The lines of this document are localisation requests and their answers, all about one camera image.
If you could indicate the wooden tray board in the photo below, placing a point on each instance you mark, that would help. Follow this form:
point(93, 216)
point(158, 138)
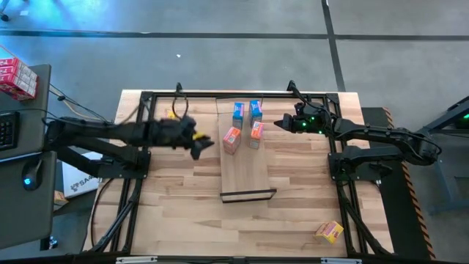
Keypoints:
point(243, 172)

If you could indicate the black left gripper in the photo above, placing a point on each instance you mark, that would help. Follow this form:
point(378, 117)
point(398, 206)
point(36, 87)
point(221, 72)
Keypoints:
point(185, 132)

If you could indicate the black aluminium table frame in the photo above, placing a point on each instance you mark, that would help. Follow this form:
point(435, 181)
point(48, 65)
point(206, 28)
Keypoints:
point(165, 95)

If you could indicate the black computer mouse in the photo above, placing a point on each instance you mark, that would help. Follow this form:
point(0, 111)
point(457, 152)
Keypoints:
point(32, 174)

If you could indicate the blue cereal box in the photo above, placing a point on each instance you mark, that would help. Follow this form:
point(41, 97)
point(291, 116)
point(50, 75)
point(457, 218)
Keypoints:
point(238, 110)
point(255, 110)

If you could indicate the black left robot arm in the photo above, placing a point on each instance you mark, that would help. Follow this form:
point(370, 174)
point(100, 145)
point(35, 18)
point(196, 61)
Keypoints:
point(91, 130)

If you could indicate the red carton stack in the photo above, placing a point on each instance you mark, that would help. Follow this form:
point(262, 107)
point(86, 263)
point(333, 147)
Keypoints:
point(18, 78)

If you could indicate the metal desk foot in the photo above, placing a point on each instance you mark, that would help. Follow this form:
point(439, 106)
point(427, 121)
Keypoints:
point(49, 242)

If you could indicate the black table clamp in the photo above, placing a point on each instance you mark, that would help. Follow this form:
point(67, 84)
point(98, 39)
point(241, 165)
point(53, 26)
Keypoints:
point(292, 87)
point(179, 88)

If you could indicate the black mat with hazard stripes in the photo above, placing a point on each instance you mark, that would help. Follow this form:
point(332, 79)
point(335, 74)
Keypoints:
point(395, 220)

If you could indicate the small brown cardboard box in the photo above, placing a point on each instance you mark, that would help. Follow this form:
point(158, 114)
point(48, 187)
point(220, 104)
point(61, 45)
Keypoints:
point(60, 198)

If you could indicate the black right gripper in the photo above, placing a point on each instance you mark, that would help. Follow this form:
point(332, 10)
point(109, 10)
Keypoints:
point(311, 119)

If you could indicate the grey desk top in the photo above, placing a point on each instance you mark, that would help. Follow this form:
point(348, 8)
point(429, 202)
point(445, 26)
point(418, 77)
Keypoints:
point(25, 121)

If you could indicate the orange cereal box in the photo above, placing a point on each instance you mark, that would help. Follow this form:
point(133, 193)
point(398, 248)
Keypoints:
point(232, 140)
point(256, 135)

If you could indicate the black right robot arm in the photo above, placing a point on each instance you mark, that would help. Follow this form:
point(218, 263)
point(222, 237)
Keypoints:
point(384, 133)

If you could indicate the grey metal cart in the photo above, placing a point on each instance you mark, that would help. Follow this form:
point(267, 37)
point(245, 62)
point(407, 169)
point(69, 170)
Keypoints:
point(438, 183)

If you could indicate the white cardboard box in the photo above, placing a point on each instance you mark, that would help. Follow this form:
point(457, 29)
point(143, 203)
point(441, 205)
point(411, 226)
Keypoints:
point(78, 183)

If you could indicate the black diagonal support beam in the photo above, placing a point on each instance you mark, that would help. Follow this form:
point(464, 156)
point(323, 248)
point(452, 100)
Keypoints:
point(80, 165)

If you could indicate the black keyboard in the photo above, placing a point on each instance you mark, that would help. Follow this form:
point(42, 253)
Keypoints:
point(8, 130)

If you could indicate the silver metal bracket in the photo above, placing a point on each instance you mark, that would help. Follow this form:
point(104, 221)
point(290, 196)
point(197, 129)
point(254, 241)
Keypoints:
point(136, 260)
point(340, 261)

